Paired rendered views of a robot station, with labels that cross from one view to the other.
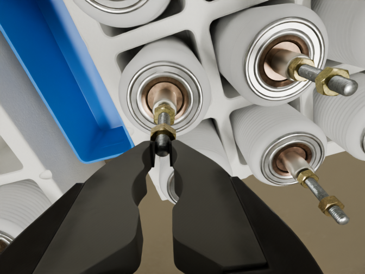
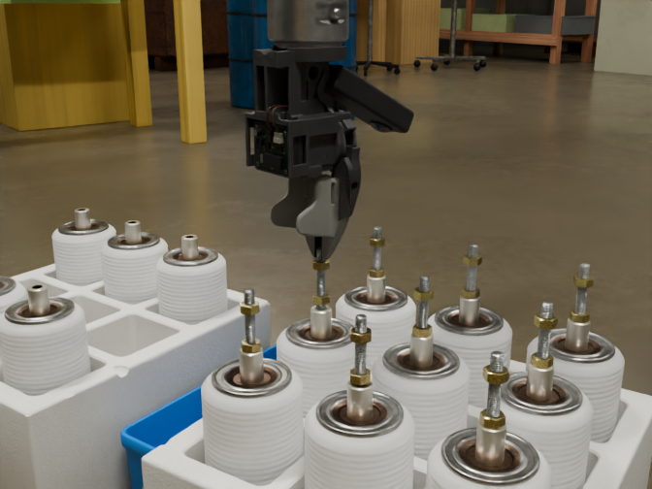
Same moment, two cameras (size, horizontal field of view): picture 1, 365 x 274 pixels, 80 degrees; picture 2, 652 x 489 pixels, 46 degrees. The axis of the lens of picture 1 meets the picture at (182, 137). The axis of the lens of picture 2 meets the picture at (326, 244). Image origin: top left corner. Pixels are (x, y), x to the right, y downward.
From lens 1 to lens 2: 80 cm
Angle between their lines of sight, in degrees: 93
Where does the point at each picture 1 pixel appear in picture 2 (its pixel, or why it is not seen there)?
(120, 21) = (348, 309)
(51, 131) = (156, 401)
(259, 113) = not seen: hidden behind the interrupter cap
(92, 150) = (130, 458)
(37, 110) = (181, 386)
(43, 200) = (76, 373)
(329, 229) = not seen: outside the picture
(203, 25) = not seen: hidden behind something
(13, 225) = (79, 320)
